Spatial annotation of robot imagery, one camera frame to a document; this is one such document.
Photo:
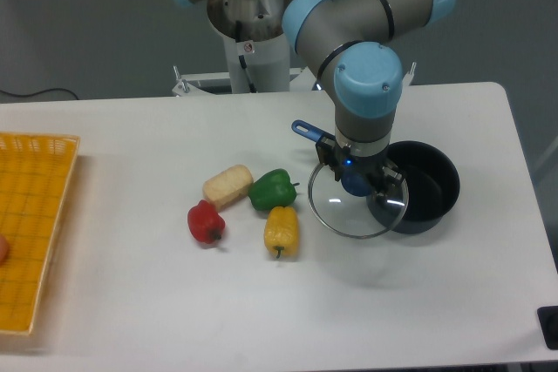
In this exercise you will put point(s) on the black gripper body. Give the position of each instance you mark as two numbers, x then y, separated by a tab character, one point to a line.
366	159

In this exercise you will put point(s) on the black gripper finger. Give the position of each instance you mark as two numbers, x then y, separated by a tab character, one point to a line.
386	181
325	149

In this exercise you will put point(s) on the glass lid blue knob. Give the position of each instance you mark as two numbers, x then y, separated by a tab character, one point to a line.
358	216

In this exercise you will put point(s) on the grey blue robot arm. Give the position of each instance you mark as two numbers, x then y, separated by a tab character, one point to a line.
368	81

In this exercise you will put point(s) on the dark blue saucepan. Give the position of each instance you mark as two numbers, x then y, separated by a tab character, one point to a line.
432	178

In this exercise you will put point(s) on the green bell pepper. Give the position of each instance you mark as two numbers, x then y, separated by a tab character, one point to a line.
272	189

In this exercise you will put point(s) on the yellow bell pepper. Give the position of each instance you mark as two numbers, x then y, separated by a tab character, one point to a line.
281	232

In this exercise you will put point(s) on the beige bread loaf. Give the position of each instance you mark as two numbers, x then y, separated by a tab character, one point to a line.
227	187

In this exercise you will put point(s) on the red bell pepper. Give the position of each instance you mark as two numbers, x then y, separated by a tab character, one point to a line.
205	224

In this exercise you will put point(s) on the black table grommet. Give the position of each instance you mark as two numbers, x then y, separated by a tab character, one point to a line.
548	319

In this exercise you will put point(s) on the yellow woven basket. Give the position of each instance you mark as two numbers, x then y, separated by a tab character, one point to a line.
36	171

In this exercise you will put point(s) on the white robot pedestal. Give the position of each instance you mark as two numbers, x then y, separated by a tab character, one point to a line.
258	35

